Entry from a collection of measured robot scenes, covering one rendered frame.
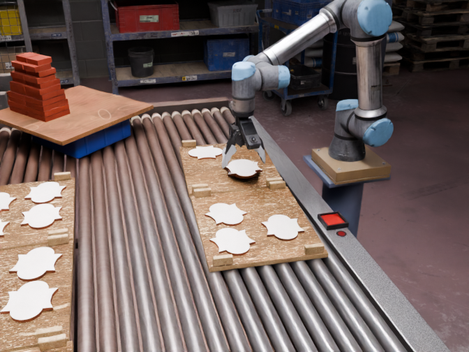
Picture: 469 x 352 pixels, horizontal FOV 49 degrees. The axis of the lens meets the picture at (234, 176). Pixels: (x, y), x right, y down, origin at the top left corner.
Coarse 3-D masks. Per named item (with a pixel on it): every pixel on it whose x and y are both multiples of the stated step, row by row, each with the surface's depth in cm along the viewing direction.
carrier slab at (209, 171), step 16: (224, 144) 216; (192, 160) 202; (208, 160) 202; (256, 160) 202; (192, 176) 190; (208, 176) 190; (224, 176) 190; (256, 176) 190; (272, 176) 190; (224, 192) 180
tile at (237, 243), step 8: (216, 232) 156; (224, 232) 155; (232, 232) 155; (240, 232) 155; (216, 240) 152; (224, 240) 152; (232, 240) 152; (240, 240) 152; (248, 240) 152; (224, 248) 148; (232, 248) 148; (240, 248) 148; (248, 248) 148
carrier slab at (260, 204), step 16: (240, 192) 179; (256, 192) 179; (272, 192) 179; (288, 192) 179; (208, 208) 169; (240, 208) 169; (256, 208) 169; (272, 208) 169; (288, 208) 169; (208, 224) 161; (240, 224) 161; (256, 224) 161; (304, 224) 161; (208, 240) 153; (256, 240) 153; (272, 240) 153; (304, 240) 153; (320, 240) 153; (208, 256) 146; (240, 256) 146; (256, 256) 146; (272, 256) 146; (288, 256) 146; (304, 256) 146; (320, 256) 148
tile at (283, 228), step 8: (272, 216) 164; (280, 216) 164; (264, 224) 159; (272, 224) 159; (280, 224) 159; (288, 224) 159; (296, 224) 159; (272, 232) 155; (280, 232) 155; (288, 232) 155; (296, 232) 155; (288, 240) 153
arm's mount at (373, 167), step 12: (312, 156) 216; (324, 156) 209; (372, 156) 208; (324, 168) 206; (336, 168) 199; (348, 168) 199; (360, 168) 198; (372, 168) 199; (384, 168) 201; (336, 180) 197; (348, 180) 199; (360, 180) 200
